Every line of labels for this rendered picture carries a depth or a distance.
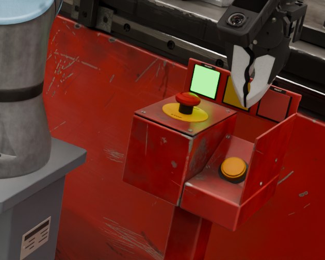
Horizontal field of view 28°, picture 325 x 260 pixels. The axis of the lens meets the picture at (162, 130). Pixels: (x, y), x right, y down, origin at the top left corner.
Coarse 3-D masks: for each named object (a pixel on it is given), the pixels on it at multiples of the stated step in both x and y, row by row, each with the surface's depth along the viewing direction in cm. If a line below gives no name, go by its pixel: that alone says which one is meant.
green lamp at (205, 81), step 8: (200, 72) 107; (208, 72) 106; (216, 72) 105; (192, 80) 108; (200, 80) 107; (208, 80) 106; (216, 80) 106; (192, 88) 108; (200, 88) 107; (208, 88) 107
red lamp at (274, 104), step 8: (264, 96) 102; (272, 96) 101; (280, 96) 101; (288, 96) 100; (264, 104) 102; (272, 104) 101; (280, 104) 101; (264, 112) 103; (272, 112) 102; (280, 112) 101; (280, 120) 101
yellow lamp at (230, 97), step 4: (228, 80) 104; (228, 84) 105; (232, 84) 104; (248, 84) 103; (228, 88) 105; (232, 88) 104; (248, 88) 103; (228, 92) 105; (232, 92) 105; (248, 92) 103; (224, 96) 105; (228, 96) 105; (232, 96) 105; (236, 96) 104; (224, 100) 106; (228, 100) 105; (232, 100) 105; (236, 100) 105; (232, 104) 105; (236, 104) 105; (240, 104) 104; (244, 108) 104; (248, 108) 104
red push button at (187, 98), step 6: (180, 96) 98; (186, 96) 98; (192, 96) 99; (198, 96) 100; (180, 102) 98; (186, 102) 98; (192, 102) 98; (198, 102) 98; (180, 108) 100; (186, 108) 99; (192, 108) 100; (186, 114) 99
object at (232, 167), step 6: (222, 162) 99; (228, 162) 99; (234, 162) 98; (240, 162) 98; (222, 168) 98; (228, 168) 98; (234, 168) 98; (240, 168) 98; (222, 174) 99; (228, 174) 97; (234, 174) 97; (240, 174) 97; (234, 180) 98
